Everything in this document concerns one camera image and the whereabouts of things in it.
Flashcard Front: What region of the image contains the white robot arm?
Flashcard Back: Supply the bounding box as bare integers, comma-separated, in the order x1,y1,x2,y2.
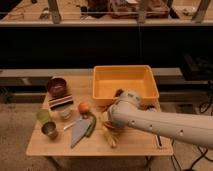
107,91,213,150

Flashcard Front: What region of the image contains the yellow plastic tray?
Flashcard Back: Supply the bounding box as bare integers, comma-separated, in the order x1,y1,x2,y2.
92,65,159,106

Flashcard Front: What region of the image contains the orange fruit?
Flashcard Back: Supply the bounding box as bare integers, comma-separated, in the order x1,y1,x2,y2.
78,102,90,114

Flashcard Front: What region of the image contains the orange clay bowl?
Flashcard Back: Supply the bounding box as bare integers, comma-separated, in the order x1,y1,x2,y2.
103,121,115,129

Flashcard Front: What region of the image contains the dark red bowl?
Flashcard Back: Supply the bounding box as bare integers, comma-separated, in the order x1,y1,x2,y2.
46,78,67,98

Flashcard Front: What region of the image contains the clear glass cup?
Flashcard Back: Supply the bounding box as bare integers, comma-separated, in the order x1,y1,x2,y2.
58,108,71,120

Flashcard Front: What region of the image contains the striped folded cloth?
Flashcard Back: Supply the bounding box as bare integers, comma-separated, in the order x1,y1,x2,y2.
48,95,73,110

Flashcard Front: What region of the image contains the yellow wooden tool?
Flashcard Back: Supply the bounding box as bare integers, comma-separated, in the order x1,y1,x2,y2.
102,126,117,148

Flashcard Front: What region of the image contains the wooden table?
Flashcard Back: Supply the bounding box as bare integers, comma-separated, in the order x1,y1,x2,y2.
25,75,175,171

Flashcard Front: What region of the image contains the green plastic cup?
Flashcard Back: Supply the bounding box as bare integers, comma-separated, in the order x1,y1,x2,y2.
36,109,51,124

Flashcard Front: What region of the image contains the metal cup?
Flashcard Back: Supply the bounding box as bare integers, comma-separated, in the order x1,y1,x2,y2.
41,121,58,139

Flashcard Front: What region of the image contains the white dish brush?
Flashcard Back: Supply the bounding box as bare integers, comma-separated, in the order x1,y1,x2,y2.
156,135,163,148

